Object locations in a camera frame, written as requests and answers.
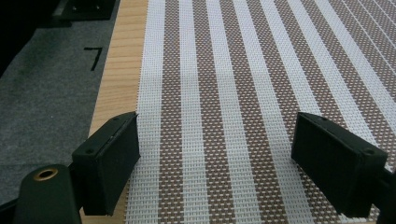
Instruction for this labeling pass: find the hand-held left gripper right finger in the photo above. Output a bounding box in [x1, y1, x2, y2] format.
[290, 111, 389, 218]

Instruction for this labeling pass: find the striped woven placemat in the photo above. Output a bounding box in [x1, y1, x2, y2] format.
[124, 0, 396, 224]

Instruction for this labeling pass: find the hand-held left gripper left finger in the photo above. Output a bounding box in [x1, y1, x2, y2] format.
[71, 111, 142, 217]

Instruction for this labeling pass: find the black stand base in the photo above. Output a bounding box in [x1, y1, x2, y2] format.
[52, 0, 117, 21]

